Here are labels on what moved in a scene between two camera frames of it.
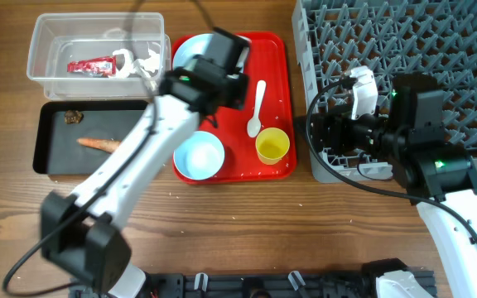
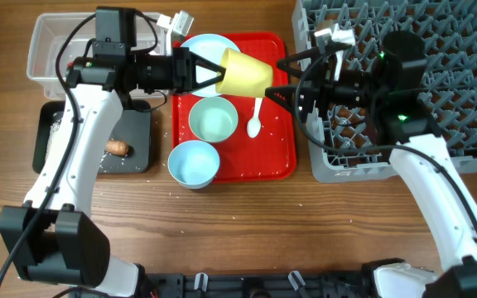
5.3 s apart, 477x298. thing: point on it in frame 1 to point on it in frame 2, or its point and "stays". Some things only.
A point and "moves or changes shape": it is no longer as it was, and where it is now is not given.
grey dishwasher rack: (460, 42) stays
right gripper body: (365, 134) to (354, 88)
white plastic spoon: (254, 125) stays
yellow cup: (272, 145) to (244, 75)
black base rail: (348, 282) stays
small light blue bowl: (199, 156) moves or changes shape
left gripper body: (238, 89) to (165, 71)
